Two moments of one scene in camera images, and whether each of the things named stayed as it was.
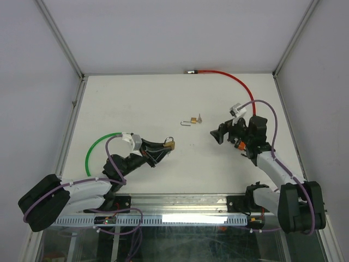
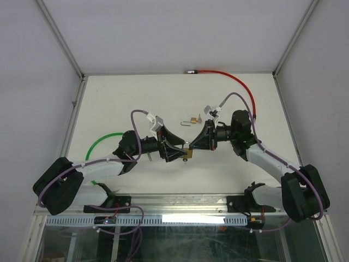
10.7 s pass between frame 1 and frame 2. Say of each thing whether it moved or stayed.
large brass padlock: moved
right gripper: moved
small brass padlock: stayed
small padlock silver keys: stayed
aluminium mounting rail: stayed
